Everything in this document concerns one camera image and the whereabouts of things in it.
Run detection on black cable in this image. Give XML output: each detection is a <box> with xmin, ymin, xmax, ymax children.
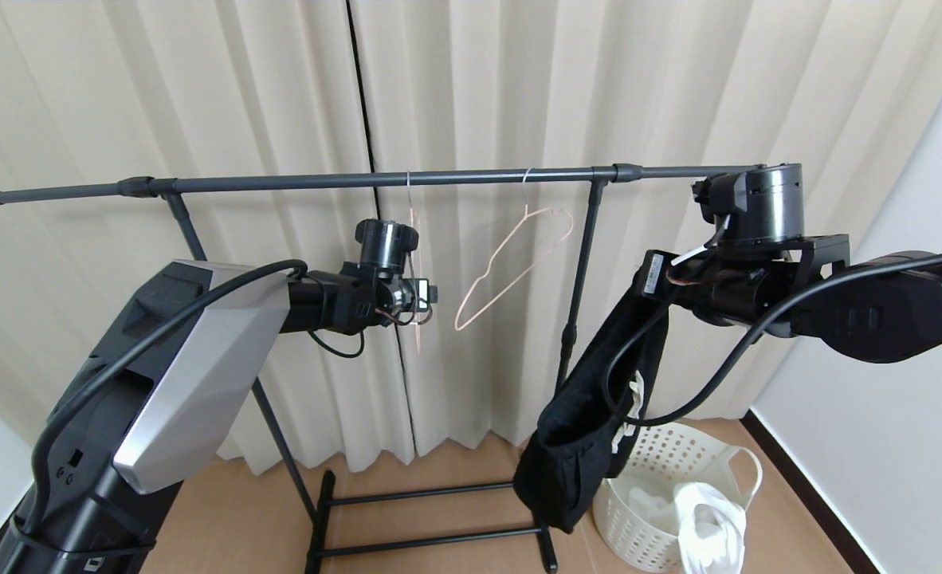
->
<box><xmin>29</xmin><ymin>259</ymin><xmax>310</xmax><ymax>543</ymax></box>
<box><xmin>601</xmin><ymin>247</ymin><xmax>942</xmax><ymax>429</ymax></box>

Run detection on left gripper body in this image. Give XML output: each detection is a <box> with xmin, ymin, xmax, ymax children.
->
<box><xmin>391</xmin><ymin>267</ymin><xmax>437</xmax><ymax>327</ymax></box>

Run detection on black shorts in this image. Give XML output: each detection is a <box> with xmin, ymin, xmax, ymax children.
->
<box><xmin>513</xmin><ymin>275</ymin><xmax>671</xmax><ymax>533</ymax></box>

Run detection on white laundry basket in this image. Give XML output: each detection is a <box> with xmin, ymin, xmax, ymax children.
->
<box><xmin>593</xmin><ymin>423</ymin><xmax>764</xmax><ymax>574</ymax></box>

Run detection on white garment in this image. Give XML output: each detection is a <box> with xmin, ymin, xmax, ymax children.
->
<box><xmin>626</xmin><ymin>482</ymin><xmax>748</xmax><ymax>574</ymax></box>

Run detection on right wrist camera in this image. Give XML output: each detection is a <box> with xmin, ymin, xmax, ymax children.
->
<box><xmin>692</xmin><ymin>176</ymin><xmax>740</xmax><ymax>225</ymax></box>

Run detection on black clothes rack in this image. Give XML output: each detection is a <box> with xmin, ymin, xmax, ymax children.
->
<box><xmin>0</xmin><ymin>163</ymin><xmax>767</xmax><ymax>574</ymax></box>

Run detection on pink clothes hanger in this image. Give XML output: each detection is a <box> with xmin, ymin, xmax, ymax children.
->
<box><xmin>405</xmin><ymin>171</ymin><xmax>426</xmax><ymax>352</ymax></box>
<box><xmin>453</xmin><ymin>167</ymin><xmax>576</xmax><ymax>332</ymax></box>

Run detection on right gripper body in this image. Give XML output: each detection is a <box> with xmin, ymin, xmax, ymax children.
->
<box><xmin>637</xmin><ymin>250</ymin><xmax>733</xmax><ymax>326</ymax></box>

